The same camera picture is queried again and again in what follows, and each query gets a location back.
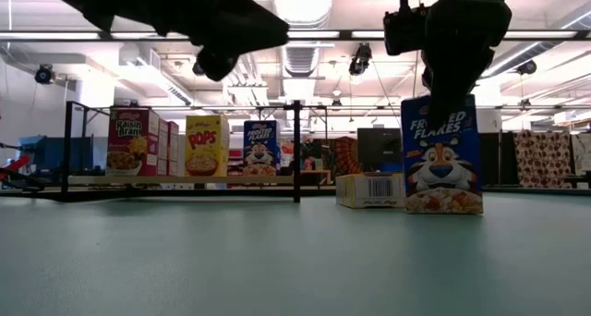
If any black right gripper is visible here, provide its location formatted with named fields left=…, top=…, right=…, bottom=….
left=421, top=0, right=513, bottom=129

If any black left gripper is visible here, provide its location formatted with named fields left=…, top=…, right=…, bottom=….
left=179, top=0, right=291, bottom=82

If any blue Frosted Flakes cereal box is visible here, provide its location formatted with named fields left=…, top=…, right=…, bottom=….
left=242, top=119, right=282, bottom=177
left=400, top=93, right=485, bottom=215

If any yellow Corn Pops cereal box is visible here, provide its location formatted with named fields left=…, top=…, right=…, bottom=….
left=185, top=114, right=231, bottom=177
left=335, top=172, right=407, bottom=210

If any pink Raisin Bran cereal box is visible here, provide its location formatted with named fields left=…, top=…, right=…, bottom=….
left=158, top=118, right=171, bottom=177
left=167, top=121, right=180, bottom=177
left=105, top=107, right=161, bottom=177

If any black rig beam with lights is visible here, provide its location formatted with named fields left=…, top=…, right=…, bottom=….
left=0, top=29, right=591, bottom=43

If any black computer monitor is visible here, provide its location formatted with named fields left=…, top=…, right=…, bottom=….
left=356, top=128, right=403, bottom=173

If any orange plaid cloth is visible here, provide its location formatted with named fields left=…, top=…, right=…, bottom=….
left=320, top=137, right=359, bottom=178

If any blue partition panel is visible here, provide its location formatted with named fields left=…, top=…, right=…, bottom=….
left=16, top=135, right=108, bottom=174

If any silver ventilation duct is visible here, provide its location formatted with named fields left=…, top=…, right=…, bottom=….
left=271, top=0, right=333, bottom=104

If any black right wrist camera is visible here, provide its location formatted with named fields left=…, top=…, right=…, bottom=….
left=382, top=6, right=433, bottom=57

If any black hanging camera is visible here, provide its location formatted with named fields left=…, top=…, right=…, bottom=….
left=348, top=43, right=373, bottom=77

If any black metal shelf frame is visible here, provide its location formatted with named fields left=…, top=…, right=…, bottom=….
left=61, top=99, right=330, bottom=204

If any black aluminium table frame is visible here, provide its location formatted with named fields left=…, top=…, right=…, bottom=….
left=0, top=184, right=591, bottom=204

